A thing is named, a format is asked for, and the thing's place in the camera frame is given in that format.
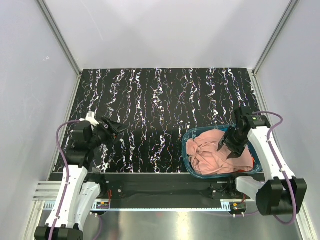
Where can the blue transparent plastic bin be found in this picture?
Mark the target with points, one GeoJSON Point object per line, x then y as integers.
{"type": "Point", "coordinates": [193, 133]}

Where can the aluminium frame rail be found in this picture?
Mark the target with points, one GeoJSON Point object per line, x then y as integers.
{"type": "Point", "coordinates": [48, 190]}

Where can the right small control board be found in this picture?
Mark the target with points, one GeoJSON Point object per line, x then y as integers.
{"type": "Point", "coordinates": [239, 206]}

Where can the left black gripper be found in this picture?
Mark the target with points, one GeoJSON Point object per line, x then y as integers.
{"type": "Point", "coordinates": [111, 134]}

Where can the small control board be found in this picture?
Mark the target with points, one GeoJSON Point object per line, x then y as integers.
{"type": "Point", "coordinates": [239, 206]}
{"type": "Point", "coordinates": [103, 205]}

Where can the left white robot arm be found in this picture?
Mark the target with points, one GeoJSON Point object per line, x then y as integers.
{"type": "Point", "coordinates": [78, 190]}

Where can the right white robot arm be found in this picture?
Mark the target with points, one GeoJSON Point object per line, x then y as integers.
{"type": "Point", "coordinates": [281, 193]}

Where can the orange t shirt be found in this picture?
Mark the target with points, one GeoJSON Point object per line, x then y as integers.
{"type": "Point", "coordinates": [246, 164]}

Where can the right aluminium corner post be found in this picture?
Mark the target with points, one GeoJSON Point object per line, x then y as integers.
{"type": "Point", "coordinates": [275, 35]}

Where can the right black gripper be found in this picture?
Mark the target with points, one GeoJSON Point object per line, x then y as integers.
{"type": "Point", "coordinates": [231, 146]}

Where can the left small control board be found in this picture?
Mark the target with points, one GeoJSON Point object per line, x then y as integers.
{"type": "Point", "coordinates": [103, 205]}

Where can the pink t shirt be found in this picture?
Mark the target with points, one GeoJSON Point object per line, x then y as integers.
{"type": "Point", "coordinates": [206, 160]}

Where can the left aluminium corner post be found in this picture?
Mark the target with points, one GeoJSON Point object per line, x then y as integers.
{"type": "Point", "coordinates": [58, 36]}

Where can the aluminium corner post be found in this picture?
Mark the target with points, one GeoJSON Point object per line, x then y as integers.
{"type": "Point", "coordinates": [275, 35]}
{"type": "Point", "coordinates": [58, 36]}

